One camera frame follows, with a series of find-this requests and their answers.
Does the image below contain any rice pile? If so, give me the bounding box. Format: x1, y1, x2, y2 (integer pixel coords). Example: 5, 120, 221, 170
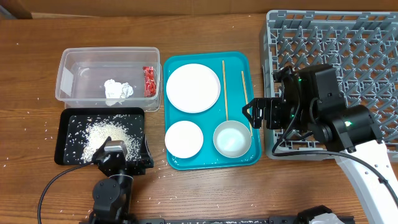
81, 121, 142, 162

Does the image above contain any wooden chopstick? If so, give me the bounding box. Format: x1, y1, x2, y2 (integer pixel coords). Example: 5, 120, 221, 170
222, 60, 229, 120
241, 70, 252, 137

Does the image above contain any grey bowl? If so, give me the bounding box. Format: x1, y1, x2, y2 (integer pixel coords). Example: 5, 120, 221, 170
213, 120, 251, 158

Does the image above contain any white tissue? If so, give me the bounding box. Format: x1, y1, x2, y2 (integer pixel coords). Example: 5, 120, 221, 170
104, 79, 134, 106

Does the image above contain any small pink plate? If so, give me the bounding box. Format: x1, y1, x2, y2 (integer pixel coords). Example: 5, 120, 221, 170
165, 121, 204, 159

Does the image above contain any red snack wrapper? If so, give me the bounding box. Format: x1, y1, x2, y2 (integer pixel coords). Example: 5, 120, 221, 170
143, 67, 157, 97

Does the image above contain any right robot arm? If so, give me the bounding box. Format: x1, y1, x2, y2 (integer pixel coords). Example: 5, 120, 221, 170
242, 64, 397, 223

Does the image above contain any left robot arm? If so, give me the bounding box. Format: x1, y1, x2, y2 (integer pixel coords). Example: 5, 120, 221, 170
89, 137, 154, 223

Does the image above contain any black tray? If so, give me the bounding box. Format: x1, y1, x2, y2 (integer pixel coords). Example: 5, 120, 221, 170
54, 108, 144, 165

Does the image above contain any teal serving tray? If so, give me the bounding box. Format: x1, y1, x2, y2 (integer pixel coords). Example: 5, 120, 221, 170
164, 51, 262, 170

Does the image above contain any large white plate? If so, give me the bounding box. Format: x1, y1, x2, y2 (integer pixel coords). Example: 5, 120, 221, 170
166, 63, 221, 113

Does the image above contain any clear plastic bin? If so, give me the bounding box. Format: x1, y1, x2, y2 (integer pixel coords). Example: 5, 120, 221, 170
55, 47, 162, 111

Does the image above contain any grey dish rack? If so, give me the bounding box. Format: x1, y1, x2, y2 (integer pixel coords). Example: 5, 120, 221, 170
259, 10, 397, 162

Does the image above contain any black front rail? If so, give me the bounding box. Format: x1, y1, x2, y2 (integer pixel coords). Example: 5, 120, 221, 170
79, 205, 355, 224

